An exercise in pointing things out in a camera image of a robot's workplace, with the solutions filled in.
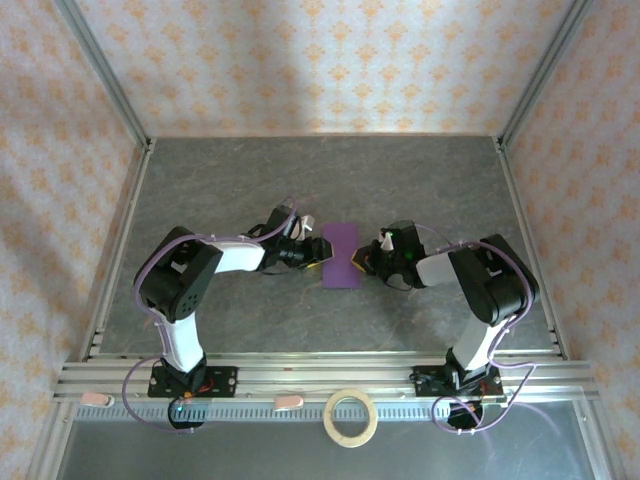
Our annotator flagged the aluminium table side rail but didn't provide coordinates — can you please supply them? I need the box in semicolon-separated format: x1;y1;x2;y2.
79;138;157;361
493;137;572;361

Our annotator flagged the beige tape roll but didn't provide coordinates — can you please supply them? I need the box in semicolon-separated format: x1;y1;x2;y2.
323;388;379;449

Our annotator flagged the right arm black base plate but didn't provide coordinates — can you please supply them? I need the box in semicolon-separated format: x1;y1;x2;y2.
412;364;505;400

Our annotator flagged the aluminium lower frame bar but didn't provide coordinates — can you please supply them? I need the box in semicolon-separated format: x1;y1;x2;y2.
573;399;626;480
27;401;76;480

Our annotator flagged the grey metal sheet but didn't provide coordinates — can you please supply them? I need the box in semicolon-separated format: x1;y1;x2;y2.
52;418;609;480

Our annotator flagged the aluminium mounting rail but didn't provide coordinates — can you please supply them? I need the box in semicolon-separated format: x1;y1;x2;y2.
53;351;600;402

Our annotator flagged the purple square paper sheet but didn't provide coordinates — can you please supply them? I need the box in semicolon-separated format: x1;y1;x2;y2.
321;223;362;290

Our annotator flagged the grey slotted cable duct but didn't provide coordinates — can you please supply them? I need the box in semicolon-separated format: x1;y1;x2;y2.
72;402;587;422

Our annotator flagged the aluminium corner post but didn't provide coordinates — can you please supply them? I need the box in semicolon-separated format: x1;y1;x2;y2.
496;0;600;151
51;0;155;151

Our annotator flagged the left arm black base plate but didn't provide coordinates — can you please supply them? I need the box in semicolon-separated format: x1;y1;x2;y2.
148;366;239;399

